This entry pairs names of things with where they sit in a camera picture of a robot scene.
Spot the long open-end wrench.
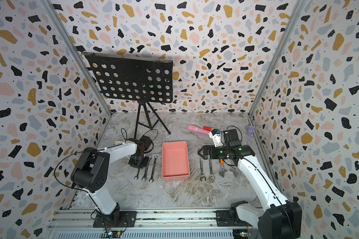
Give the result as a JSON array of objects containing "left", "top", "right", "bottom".
[
  {"left": 199, "top": 159, "right": 206, "bottom": 182},
  {"left": 208, "top": 158, "right": 215, "bottom": 182}
]

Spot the orange handled adjustable wrench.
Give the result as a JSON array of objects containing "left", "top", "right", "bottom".
[{"left": 218, "top": 159, "right": 227, "bottom": 178}]

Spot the size 16 combination wrench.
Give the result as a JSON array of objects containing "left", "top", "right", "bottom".
[{"left": 149, "top": 155, "right": 158, "bottom": 183}]

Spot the large silver adjustable wrench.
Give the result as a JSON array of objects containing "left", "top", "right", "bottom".
[{"left": 229, "top": 166, "right": 241, "bottom": 178}]

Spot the pink plastic storage box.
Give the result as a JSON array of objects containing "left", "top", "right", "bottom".
[{"left": 162, "top": 141, "right": 190, "bottom": 182}]

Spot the size 14 combination wrench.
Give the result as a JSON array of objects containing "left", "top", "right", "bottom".
[{"left": 142, "top": 158, "right": 151, "bottom": 182}]

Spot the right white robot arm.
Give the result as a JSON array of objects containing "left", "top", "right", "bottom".
[{"left": 197, "top": 129, "right": 302, "bottom": 239}]

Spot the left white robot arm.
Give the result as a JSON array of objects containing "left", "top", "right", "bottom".
[{"left": 71, "top": 136, "right": 154, "bottom": 225}]

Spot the playing card box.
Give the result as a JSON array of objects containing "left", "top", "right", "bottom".
[{"left": 113, "top": 141, "right": 122, "bottom": 146}]

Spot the purple toy figure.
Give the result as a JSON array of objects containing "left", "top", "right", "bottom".
[{"left": 245, "top": 125, "right": 255, "bottom": 136}]

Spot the pink toy microphone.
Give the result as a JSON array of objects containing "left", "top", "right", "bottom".
[{"left": 187, "top": 125, "right": 210, "bottom": 135}]

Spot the black perforated music stand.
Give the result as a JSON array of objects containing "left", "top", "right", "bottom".
[{"left": 82, "top": 52, "right": 174, "bottom": 133}]

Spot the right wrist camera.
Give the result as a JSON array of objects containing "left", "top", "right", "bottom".
[{"left": 208, "top": 129, "right": 223, "bottom": 147}]

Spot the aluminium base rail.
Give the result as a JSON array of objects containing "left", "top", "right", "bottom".
[{"left": 46, "top": 208, "right": 261, "bottom": 239}]

